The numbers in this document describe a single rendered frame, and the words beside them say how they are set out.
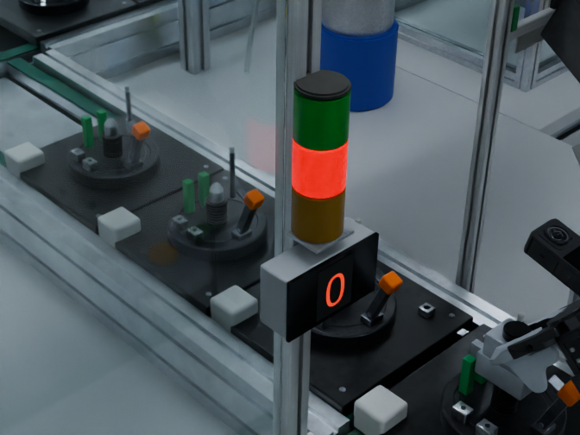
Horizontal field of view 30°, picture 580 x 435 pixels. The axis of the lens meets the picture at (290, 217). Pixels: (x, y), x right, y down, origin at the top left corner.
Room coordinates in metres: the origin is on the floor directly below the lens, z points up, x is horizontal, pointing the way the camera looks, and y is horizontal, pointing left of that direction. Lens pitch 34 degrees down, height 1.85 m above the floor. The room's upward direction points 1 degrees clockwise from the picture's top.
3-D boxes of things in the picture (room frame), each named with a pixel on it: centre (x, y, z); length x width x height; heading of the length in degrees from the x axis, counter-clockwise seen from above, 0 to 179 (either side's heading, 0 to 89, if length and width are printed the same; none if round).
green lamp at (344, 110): (0.84, -0.03, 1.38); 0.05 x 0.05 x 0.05
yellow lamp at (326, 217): (0.84, -0.03, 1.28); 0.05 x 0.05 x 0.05
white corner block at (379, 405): (0.89, -0.11, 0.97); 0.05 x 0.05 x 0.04; 44
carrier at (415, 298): (1.07, -0.07, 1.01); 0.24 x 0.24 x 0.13; 44
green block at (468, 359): (0.91, -0.20, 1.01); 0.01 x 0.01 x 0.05; 44
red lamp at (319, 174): (0.84, -0.03, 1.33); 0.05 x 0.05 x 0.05
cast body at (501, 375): (0.90, -0.24, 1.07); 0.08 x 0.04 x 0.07; 44
